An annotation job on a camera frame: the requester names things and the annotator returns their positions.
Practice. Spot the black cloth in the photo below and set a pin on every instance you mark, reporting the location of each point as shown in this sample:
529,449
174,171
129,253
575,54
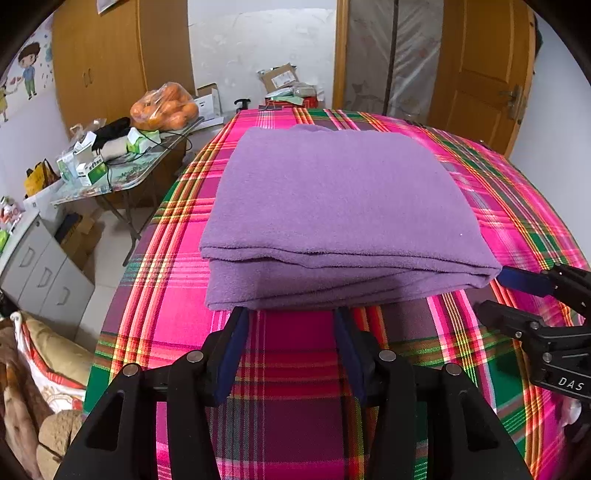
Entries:
111,131

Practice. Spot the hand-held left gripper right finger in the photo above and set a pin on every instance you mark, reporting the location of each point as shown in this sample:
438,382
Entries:
348,360

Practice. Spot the cardboard boxes under table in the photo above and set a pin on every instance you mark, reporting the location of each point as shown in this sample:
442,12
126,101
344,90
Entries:
81,240

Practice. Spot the brown plush blanket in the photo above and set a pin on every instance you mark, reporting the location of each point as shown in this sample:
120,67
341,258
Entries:
18,406

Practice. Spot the wooden door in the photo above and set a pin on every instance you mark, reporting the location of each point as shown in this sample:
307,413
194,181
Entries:
475,69

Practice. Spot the green white medicine box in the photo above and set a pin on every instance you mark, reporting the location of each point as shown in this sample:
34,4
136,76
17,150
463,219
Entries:
94,173

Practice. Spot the folding table with floral cloth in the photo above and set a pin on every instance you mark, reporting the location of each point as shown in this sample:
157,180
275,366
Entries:
134,170

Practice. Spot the beige pillow with red trim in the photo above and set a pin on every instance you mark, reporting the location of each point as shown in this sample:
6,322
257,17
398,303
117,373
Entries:
60,355

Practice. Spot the pink green plaid blanket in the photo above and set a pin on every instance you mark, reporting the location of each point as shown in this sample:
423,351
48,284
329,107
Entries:
286,369

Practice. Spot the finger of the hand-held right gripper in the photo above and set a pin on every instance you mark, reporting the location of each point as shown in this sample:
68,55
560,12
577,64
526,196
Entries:
503,318
524,280

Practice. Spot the pink toy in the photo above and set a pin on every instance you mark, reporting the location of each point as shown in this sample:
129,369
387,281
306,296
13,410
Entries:
10,212

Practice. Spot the bag of oranges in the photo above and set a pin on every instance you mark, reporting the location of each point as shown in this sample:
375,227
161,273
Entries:
166,108

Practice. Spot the wooden door frame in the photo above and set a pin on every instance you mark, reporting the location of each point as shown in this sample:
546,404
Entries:
341,55

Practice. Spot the wooden wardrobe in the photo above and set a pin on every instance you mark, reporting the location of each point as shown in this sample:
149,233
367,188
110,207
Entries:
115,55

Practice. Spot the yellow bag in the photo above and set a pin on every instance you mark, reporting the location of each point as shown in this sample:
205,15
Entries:
41,177

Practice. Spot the green tissue pack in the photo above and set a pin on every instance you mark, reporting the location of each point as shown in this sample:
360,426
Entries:
143,142

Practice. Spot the grey drawer cabinet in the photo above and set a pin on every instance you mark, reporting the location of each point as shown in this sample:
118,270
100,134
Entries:
46,277

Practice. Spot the purple fleece garment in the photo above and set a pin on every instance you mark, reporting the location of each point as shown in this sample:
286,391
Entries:
332,194

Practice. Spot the tan plush toy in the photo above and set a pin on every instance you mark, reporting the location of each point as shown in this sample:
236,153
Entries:
57,443

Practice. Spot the brown cardboard parcel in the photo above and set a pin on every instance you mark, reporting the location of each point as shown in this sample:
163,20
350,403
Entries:
279,78

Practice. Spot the pile of plastic packets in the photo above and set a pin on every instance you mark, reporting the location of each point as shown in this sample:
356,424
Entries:
298,94

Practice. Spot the black hanging garment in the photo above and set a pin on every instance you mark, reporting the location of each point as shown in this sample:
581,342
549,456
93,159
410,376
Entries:
538,41

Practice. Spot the cartoon wall sticker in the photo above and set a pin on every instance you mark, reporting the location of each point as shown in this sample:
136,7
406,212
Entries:
28,64

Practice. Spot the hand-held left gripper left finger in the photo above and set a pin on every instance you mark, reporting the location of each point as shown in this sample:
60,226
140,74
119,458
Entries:
233,360

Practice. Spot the white carton box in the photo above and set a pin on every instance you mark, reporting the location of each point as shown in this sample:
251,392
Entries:
207,104

